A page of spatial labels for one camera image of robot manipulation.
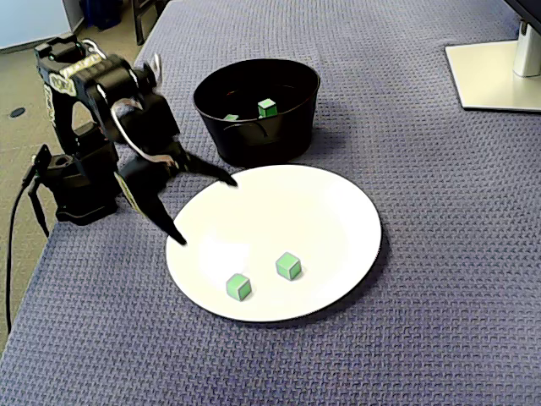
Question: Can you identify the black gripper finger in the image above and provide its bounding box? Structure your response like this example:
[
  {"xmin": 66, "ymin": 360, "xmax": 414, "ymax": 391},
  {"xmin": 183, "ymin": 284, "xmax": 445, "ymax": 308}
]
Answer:
[
  {"xmin": 120, "ymin": 175, "xmax": 189, "ymax": 247},
  {"xmin": 179, "ymin": 151, "xmax": 239, "ymax": 188}
]

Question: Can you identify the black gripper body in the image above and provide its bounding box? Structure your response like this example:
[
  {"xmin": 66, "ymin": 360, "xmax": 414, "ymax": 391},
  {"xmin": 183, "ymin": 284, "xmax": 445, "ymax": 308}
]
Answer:
[{"xmin": 110, "ymin": 95, "xmax": 187, "ymax": 200}]

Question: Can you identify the black round container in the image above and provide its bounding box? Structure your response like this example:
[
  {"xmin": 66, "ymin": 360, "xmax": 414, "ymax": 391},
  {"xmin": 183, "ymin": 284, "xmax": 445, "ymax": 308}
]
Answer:
[{"xmin": 193, "ymin": 58, "xmax": 321, "ymax": 168}]

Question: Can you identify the white round plate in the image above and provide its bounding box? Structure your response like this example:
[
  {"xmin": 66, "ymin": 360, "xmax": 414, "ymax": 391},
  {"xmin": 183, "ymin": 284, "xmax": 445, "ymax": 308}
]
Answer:
[{"xmin": 165, "ymin": 163, "xmax": 384, "ymax": 325}]

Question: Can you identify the blue bin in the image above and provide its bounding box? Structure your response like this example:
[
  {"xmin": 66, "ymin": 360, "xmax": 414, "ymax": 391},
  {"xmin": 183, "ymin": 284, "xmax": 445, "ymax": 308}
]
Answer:
[{"xmin": 79, "ymin": 0, "xmax": 128, "ymax": 30}]

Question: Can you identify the silver monitor stand base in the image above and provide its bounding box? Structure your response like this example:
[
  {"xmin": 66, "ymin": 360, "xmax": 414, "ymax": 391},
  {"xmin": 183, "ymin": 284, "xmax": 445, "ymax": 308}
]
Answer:
[{"xmin": 444, "ymin": 40, "xmax": 541, "ymax": 113}]

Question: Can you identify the silver monitor stand neck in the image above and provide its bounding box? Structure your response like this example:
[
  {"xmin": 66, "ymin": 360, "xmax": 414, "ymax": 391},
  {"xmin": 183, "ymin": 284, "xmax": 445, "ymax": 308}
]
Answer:
[{"xmin": 513, "ymin": 19, "xmax": 541, "ymax": 78}]

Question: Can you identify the black furniture frame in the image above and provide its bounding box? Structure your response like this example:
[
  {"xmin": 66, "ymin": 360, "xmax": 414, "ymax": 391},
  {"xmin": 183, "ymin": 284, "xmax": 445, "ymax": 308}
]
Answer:
[{"xmin": 132, "ymin": 0, "xmax": 164, "ymax": 46}]

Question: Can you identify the thin black cable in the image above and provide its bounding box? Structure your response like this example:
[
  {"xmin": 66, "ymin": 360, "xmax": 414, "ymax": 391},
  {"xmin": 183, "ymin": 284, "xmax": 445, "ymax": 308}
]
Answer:
[{"xmin": 28, "ymin": 185, "xmax": 51, "ymax": 238}]

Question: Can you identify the thick black cable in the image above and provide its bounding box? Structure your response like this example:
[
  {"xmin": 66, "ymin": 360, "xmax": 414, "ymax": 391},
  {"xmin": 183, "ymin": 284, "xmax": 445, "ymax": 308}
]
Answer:
[{"xmin": 3, "ymin": 167, "xmax": 37, "ymax": 335}]

